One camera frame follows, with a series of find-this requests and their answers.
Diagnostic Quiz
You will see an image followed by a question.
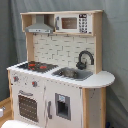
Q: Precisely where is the red stove knob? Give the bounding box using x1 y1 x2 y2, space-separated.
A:
32 81 37 87
13 76 19 82

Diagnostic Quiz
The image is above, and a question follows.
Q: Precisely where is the left red stove knob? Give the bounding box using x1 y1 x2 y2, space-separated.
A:
13 76 19 82

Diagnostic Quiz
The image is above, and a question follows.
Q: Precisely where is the grey toy sink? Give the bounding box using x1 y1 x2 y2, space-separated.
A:
53 67 92 81

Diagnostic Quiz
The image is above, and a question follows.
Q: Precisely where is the grey cabinet door handle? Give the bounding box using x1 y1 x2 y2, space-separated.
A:
47 101 52 119

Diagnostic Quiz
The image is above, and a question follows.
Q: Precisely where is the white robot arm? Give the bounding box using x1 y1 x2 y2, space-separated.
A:
1 120 39 128

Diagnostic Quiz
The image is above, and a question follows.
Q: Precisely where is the wooden toy kitchen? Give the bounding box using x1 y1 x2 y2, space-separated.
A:
8 10 115 128

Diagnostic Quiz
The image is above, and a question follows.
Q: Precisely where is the small metal pot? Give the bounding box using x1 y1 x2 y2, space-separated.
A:
62 69 77 78

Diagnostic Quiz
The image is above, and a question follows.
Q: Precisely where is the toy microwave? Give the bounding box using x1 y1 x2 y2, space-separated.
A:
55 14 92 34

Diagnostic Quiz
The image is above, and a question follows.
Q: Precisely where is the grey ice dispenser panel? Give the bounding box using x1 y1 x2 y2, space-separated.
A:
55 94 71 120

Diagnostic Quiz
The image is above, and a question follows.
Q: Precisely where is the black toy faucet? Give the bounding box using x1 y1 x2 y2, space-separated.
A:
76 50 94 70

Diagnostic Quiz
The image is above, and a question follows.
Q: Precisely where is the right red stove knob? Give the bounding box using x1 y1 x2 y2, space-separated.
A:
32 81 37 87

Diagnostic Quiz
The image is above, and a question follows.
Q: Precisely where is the grey range hood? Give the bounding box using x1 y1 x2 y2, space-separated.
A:
25 15 53 34

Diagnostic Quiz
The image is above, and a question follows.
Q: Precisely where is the black stovetop with red burners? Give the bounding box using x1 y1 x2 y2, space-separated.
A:
20 61 56 73

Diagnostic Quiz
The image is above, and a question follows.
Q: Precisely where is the toy oven door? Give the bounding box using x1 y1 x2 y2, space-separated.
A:
18 90 38 123

